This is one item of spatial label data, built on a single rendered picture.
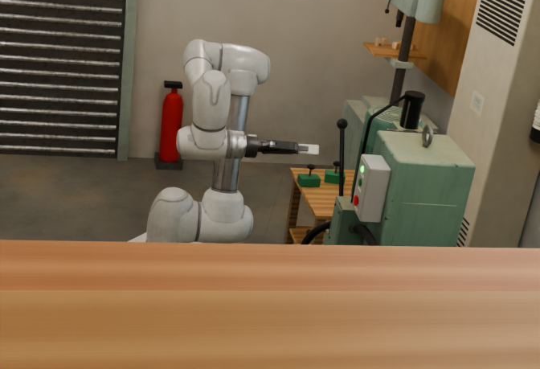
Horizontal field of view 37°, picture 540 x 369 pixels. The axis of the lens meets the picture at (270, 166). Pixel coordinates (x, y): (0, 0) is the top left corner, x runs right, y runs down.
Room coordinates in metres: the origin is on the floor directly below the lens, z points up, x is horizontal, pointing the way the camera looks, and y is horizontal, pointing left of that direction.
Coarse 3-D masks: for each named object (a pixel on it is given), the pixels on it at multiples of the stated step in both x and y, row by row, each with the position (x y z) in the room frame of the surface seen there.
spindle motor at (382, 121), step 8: (368, 112) 2.33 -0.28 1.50; (384, 112) 2.34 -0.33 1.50; (392, 112) 2.36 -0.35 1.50; (400, 112) 2.37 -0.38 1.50; (376, 120) 2.27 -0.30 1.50; (384, 120) 2.27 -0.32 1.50; (392, 120) 2.28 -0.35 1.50; (376, 128) 2.27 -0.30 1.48; (384, 128) 2.25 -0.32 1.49; (368, 136) 2.28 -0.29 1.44; (360, 144) 2.33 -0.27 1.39; (368, 144) 2.28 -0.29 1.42; (360, 152) 2.31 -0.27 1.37; (368, 152) 2.28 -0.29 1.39; (352, 192) 2.32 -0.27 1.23
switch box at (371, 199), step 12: (372, 156) 2.03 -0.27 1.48; (360, 168) 2.01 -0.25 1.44; (372, 168) 1.94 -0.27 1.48; (384, 168) 1.95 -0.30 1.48; (372, 180) 1.94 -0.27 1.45; (384, 180) 1.95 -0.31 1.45; (360, 192) 1.97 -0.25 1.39; (372, 192) 1.94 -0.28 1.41; (384, 192) 1.95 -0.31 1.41; (360, 204) 1.96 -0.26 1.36; (372, 204) 1.94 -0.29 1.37; (360, 216) 1.94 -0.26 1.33; (372, 216) 1.94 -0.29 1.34
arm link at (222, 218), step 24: (240, 48) 2.84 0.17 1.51; (240, 72) 2.79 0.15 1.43; (264, 72) 2.82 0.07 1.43; (240, 96) 2.79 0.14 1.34; (240, 120) 2.78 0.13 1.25; (216, 168) 2.75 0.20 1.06; (216, 192) 2.71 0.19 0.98; (216, 216) 2.66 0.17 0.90; (240, 216) 2.69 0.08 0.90; (216, 240) 2.66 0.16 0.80; (240, 240) 2.70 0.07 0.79
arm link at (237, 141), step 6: (228, 132) 2.30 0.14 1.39; (234, 132) 2.30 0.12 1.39; (240, 132) 2.31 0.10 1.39; (228, 138) 2.27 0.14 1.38; (234, 138) 2.28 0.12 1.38; (240, 138) 2.28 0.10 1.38; (246, 138) 2.30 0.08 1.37; (228, 144) 2.26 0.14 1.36; (234, 144) 2.27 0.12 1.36; (240, 144) 2.27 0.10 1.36; (246, 144) 2.29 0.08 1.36; (228, 150) 2.26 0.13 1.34; (234, 150) 2.26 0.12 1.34; (240, 150) 2.27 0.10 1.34; (228, 156) 2.27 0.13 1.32; (234, 156) 2.27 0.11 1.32; (240, 156) 2.27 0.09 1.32
